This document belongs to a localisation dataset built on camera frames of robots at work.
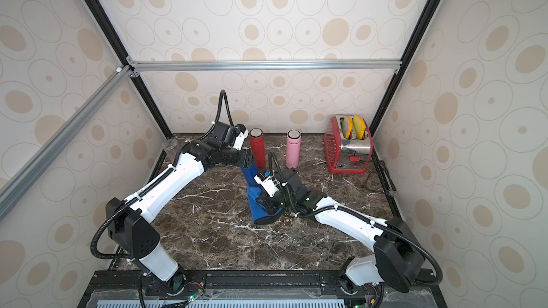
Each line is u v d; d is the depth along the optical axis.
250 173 0.85
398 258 0.41
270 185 0.70
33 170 0.55
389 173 1.06
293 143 0.91
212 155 0.57
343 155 0.97
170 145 0.97
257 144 0.94
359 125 0.96
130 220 0.42
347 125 0.97
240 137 0.66
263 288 0.74
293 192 0.61
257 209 0.76
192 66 0.93
